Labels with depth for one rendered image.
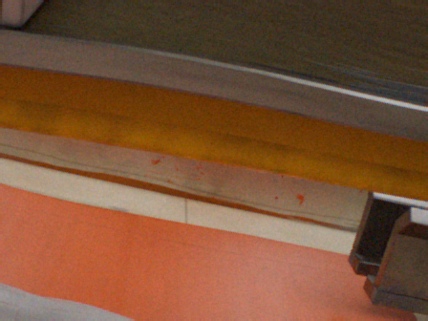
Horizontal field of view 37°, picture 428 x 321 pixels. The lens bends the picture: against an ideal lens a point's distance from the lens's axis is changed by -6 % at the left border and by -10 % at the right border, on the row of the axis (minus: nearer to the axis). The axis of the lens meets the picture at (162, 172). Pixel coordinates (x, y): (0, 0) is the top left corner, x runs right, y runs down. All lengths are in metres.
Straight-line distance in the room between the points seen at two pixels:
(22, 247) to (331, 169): 0.18
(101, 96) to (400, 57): 0.09
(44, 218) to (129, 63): 0.21
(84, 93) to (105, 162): 0.26
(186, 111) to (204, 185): 0.26
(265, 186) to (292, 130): 0.26
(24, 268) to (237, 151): 0.14
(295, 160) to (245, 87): 0.04
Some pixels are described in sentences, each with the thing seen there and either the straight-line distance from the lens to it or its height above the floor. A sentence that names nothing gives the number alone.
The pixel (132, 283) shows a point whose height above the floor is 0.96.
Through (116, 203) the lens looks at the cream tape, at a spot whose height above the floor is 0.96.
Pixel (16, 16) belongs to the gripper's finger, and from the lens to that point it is 0.19.
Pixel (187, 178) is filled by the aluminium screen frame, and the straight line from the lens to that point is 0.46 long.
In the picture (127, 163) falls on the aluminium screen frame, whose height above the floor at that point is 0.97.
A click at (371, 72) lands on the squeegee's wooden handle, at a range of 0.20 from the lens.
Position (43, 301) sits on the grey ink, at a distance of 0.29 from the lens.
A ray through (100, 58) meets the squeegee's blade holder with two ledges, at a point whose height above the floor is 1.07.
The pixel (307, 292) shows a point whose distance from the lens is 0.37.
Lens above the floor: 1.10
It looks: 16 degrees down
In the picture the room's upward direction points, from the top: 13 degrees clockwise
